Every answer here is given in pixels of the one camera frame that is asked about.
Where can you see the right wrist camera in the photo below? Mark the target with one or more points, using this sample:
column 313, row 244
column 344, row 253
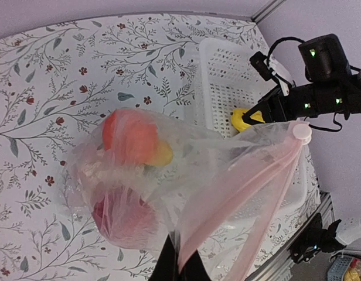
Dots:
column 325, row 59

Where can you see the red bell pepper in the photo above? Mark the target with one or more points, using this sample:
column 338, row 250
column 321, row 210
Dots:
column 123, row 217

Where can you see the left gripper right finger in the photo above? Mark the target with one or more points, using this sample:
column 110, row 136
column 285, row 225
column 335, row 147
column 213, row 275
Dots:
column 194, row 269

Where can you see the blue basket off table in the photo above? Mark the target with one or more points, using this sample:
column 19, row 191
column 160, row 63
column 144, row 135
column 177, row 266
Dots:
column 339, row 267

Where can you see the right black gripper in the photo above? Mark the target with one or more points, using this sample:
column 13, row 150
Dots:
column 310, row 100

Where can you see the clear zip top bag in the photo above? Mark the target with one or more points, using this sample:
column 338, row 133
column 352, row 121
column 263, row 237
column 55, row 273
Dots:
column 218, row 195

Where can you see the right aluminium post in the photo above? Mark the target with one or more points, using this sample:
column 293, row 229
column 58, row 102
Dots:
column 265, row 11

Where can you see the floral tablecloth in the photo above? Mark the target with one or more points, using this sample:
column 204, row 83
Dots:
column 56, row 84

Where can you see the yellow corn front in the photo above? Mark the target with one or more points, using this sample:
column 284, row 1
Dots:
column 163, row 155

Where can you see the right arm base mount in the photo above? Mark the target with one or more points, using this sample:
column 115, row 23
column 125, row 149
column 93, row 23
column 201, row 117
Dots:
column 315, row 239

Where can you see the aluminium front rail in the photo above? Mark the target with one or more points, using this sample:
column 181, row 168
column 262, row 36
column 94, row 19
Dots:
column 279, row 266

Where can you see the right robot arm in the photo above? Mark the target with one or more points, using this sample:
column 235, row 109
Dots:
column 360, row 96

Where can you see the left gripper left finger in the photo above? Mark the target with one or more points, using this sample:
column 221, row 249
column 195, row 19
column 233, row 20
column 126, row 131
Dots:
column 166, row 268

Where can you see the orange mandarin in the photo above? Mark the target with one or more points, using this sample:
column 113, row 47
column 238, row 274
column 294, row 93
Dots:
column 131, row 136

